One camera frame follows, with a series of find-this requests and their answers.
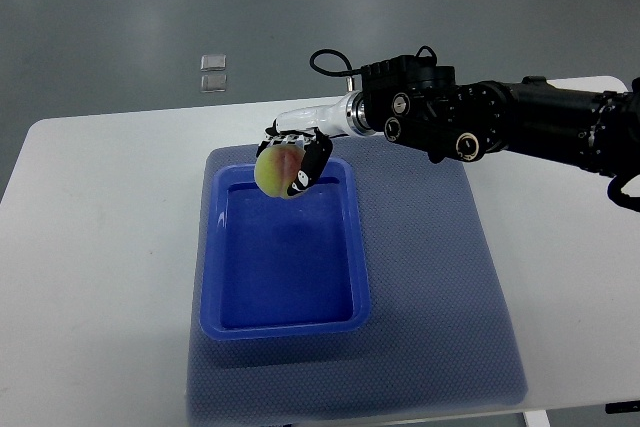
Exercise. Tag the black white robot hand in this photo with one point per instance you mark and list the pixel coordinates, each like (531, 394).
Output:
(313, 129)

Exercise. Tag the yellow red peach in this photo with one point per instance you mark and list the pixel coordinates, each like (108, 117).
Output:
(276, 168)

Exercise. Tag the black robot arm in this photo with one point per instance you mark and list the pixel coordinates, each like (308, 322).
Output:
(416, 102)

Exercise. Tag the lower metal floor plate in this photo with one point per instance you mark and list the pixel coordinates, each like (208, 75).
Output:
(211, 83)

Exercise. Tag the metal floor plate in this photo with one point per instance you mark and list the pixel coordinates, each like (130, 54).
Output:
(213, 62)
(211, 83)

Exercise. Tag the upper metal floor plate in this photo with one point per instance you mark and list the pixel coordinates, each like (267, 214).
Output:
(213, 62)

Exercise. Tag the blue plastic tray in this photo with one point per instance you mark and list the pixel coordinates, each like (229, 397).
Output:
(275, 268)

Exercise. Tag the blue grey mesh mat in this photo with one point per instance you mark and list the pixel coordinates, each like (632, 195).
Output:
(439, 336)

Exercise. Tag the white table leg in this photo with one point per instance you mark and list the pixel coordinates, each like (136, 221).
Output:
(536, 418)

